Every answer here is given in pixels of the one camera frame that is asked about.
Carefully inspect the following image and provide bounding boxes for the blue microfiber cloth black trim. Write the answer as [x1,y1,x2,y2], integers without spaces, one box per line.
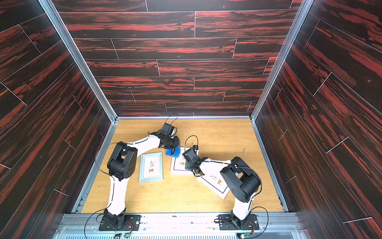
[166,146,181,158]

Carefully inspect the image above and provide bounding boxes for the white picture frame black border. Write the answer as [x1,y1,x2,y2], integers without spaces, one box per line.
[170,147,193,175]

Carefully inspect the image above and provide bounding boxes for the cream white picture frame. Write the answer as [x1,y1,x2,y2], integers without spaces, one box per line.
[198,161,230,199]

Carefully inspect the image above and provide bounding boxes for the light blue picture frame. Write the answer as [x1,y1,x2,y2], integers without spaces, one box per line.
[139,152,163,183]

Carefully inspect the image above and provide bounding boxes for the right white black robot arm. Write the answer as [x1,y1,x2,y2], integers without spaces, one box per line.
[183,153,262,229]

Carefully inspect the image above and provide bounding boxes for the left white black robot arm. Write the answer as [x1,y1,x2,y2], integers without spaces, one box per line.
[103,132,180,228]

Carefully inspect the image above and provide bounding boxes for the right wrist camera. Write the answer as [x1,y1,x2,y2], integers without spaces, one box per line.
[182,145,200,164]

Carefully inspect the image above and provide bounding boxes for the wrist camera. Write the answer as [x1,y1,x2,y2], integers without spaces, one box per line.
[160,123,175,136]
[182,145,200,164]

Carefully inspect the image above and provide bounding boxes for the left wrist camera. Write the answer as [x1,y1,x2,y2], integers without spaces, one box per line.
[160,123,175,136]

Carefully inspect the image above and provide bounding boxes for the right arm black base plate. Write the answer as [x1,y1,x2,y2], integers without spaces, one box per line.
[214,214,259,231]

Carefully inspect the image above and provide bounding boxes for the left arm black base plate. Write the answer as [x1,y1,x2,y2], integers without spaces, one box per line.
[98,215,141,232]

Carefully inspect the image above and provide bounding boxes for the aluminium front rail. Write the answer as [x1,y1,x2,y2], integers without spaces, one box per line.
[53,212,308,239]

